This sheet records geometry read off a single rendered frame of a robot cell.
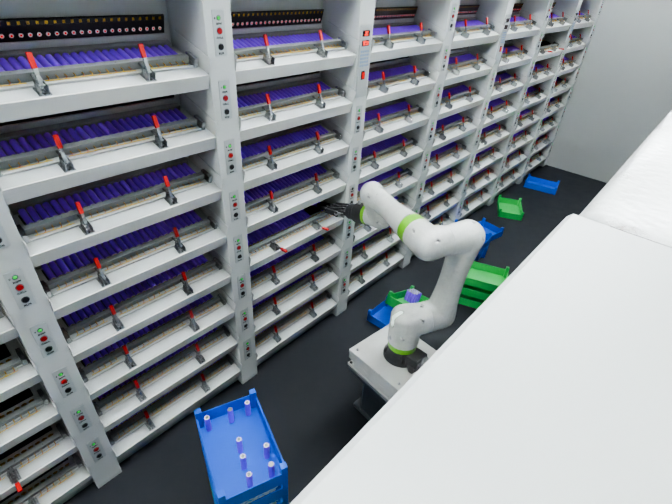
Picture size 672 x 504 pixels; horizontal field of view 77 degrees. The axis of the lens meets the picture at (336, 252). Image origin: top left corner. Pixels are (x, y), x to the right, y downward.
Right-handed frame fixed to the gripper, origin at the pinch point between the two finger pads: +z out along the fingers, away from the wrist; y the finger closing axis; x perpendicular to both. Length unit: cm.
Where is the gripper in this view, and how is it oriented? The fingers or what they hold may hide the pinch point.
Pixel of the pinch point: (324, 206)
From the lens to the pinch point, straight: 210.4
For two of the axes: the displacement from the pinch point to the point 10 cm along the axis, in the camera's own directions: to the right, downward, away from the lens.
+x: 1.2, 8.9, 4.3
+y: -6.6, 4.0, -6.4
